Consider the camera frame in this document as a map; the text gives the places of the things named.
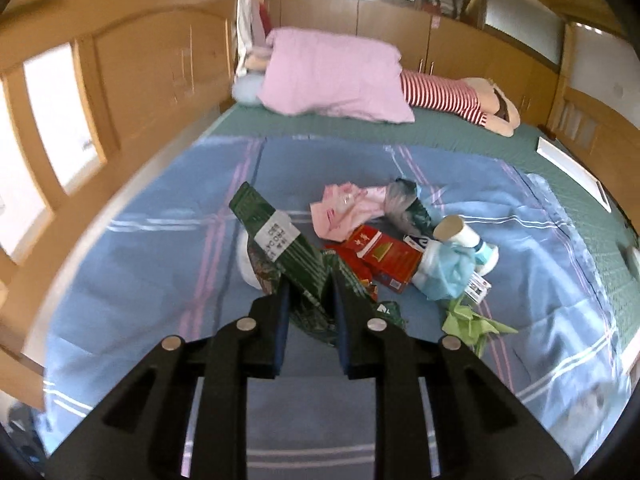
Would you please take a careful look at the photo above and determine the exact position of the pink wrapper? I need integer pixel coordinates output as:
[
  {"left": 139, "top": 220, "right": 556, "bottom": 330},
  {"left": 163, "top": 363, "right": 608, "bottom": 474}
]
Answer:
[{"left": 310, "top": 183, "right": 389, "bottom": 241}]

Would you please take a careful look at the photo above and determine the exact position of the dark crumpled bag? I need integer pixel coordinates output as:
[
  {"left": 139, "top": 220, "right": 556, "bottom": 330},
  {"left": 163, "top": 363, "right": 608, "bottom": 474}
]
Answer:
[{"left": 382, "top": 177, "right": 444, "bottom": 241}]

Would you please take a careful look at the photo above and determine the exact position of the blue striped blanket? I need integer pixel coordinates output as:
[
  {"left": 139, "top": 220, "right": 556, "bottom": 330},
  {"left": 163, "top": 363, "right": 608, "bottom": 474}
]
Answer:
[{"left": 42, "top": 135, "right": 636, "bottom": 480}]

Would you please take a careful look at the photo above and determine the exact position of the pink pillow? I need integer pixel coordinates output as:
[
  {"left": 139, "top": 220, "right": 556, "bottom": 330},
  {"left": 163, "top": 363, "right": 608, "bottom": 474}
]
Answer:
[{"left": 257, "top": 27, "right": 416, "bottom": 125}]

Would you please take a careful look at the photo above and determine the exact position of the green bed cover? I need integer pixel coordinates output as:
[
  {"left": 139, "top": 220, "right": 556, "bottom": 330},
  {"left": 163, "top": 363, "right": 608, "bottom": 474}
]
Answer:
[{"left": 202, "top": 102, "right": 640, "bottom": 286}]

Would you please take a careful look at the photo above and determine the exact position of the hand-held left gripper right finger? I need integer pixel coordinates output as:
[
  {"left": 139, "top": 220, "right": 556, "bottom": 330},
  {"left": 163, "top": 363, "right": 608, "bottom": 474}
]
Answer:
[{"left": 327, "top": 267, "right": 576, "bottom": 480}]

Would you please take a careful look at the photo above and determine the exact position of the striped plush doll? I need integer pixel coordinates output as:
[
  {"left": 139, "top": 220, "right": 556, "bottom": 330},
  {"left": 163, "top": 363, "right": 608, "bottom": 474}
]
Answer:
[{"left": 400, "top": 70, "right": 522, "bottom": 139}]

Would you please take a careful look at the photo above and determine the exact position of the dark green snack bag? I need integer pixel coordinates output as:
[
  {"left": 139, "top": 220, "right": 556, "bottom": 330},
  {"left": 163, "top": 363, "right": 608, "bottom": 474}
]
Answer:
[{"left": 247, "top": 240, "right": 407, "bottom": 349}]

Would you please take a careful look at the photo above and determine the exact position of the white round container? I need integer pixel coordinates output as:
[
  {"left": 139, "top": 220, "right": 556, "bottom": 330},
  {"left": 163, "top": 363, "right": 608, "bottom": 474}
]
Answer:
[{"left": 239, "top": 231, "right": 267, "bottom": 292}]

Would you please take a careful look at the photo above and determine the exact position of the wooden bed footboard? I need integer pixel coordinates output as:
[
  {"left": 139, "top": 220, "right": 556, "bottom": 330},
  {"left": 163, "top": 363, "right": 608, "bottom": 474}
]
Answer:
[{"left": 540, "top": 22, "right": 640, "bottom": 161}]

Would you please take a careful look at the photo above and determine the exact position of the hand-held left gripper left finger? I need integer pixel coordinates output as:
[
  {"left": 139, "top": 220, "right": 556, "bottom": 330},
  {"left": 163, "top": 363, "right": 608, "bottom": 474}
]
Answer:
[{"left": 45, "top": 280, "right": 292, "bottom": 480}]

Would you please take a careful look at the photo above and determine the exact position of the light blue plastic bag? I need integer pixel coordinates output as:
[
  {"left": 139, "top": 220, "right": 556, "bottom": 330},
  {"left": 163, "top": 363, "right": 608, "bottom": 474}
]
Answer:
[{"left": 414, "top": 245, "right": 479, "bottom": 302}]

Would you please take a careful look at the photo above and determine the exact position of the white paper cup blue band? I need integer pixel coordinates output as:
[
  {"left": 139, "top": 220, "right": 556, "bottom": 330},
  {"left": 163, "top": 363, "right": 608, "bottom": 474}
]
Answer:
[{"left": 472, "top": 240, "right": 501, "bottom": 277}]

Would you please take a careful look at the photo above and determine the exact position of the white blue ointment box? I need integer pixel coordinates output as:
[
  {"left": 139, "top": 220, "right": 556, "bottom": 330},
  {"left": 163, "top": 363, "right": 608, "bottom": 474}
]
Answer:
[{"left": 404, "top": 232, "right": 437, "bottom": 257}]

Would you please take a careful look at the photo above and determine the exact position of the light blue pillow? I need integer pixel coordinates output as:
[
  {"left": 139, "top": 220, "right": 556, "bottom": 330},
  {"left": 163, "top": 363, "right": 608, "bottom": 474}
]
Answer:
[{"left": 231, "top": 71, "right": 266, "bottom": 107}]

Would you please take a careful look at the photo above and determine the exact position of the wooden headboard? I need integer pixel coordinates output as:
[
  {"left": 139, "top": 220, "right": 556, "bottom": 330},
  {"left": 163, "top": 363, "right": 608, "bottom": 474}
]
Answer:
[{"left": 0, "top": 0, "right": 239, "bottom": 401}]

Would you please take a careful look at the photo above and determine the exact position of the white flat board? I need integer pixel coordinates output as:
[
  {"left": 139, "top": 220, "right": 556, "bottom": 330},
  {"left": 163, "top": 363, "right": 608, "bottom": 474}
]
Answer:
[{"left": 536, "top": 136, "right": 614, "bottom": 214}]

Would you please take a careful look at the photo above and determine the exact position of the white red cloth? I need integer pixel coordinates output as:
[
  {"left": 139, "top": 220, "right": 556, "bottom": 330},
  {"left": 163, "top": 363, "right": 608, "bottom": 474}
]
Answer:
[{"left": 235, "top": 0, "right": 274, "bottom": 74}]

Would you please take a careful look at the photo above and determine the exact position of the green box with white label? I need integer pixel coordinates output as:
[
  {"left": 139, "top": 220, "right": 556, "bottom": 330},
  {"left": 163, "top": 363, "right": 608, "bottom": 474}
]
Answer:
[{"left": 229, "top": 182, "right": 331, "bottom": 311}]

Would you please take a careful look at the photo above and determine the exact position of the green crumpled paper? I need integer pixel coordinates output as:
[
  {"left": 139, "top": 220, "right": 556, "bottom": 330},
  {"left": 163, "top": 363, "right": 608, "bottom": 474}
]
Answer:
[{"left": 441, "top": 295, "right": 519, "bottom": 359}]

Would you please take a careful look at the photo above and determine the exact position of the red box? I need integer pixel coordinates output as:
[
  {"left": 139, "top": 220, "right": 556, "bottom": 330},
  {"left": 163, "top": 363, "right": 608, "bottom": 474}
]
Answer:
[{"left": 345, "top": 225, "right": 424, "bottom": 294}]

